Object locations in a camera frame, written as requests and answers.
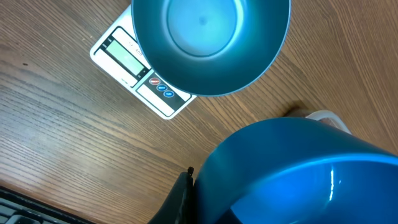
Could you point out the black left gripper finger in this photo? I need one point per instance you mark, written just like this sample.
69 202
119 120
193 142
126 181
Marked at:
177 207

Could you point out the blue plastic measuring scoop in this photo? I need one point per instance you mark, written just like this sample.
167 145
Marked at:
296 170

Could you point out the blue plastic bowl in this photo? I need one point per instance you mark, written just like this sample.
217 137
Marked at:
210 47

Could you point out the white digital kitchen scale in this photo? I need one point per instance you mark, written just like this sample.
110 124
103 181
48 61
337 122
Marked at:
120 56

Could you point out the clear plastic container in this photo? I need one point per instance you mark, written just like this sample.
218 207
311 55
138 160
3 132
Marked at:
323 116

